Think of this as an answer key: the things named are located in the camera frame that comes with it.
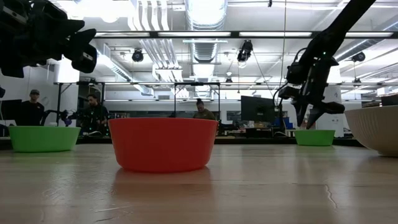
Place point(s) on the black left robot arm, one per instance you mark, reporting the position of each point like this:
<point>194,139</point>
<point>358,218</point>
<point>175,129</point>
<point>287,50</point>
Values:
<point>9,59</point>

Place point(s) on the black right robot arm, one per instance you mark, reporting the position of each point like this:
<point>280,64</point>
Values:
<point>342,25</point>

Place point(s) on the person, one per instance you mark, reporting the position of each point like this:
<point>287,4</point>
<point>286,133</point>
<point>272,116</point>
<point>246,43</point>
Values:
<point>94,116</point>
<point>31,112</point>
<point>203,114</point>

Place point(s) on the green bowl with metal rim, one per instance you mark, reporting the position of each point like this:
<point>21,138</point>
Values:
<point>376,130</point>

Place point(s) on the black ceiling spotlight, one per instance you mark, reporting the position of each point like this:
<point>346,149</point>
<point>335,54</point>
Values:
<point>359,56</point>
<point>137,56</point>

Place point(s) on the black overhead camera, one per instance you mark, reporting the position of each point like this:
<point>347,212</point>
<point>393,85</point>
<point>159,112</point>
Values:
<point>245,49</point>

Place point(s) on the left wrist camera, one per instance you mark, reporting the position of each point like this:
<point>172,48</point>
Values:
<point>14,14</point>

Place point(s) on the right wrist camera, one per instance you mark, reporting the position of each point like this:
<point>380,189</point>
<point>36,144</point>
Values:
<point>295,73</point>

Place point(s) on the black background robot arm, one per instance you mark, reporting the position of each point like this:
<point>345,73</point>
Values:
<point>49,113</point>

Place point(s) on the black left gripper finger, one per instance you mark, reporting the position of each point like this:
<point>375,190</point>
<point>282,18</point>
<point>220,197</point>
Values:
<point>85,37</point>
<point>85,60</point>

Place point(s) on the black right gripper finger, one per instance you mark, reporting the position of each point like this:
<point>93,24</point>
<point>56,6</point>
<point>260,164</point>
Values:
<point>331,108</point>
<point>289,92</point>

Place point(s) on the red plastic cup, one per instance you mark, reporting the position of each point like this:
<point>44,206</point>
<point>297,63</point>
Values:
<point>161,146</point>

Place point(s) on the silver ventilation duct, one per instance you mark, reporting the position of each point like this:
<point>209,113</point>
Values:
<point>205,15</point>

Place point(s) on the black computer monitor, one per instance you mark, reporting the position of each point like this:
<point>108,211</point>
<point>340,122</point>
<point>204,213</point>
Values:
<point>256,109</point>

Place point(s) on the blue storage box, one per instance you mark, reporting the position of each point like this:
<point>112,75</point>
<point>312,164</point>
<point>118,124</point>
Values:
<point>287,124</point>

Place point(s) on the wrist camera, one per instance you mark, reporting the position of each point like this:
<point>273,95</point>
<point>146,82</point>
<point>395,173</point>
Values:
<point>14,14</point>
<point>295,73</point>

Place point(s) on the black background workstation frame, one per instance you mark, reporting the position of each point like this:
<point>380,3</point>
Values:
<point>175,99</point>

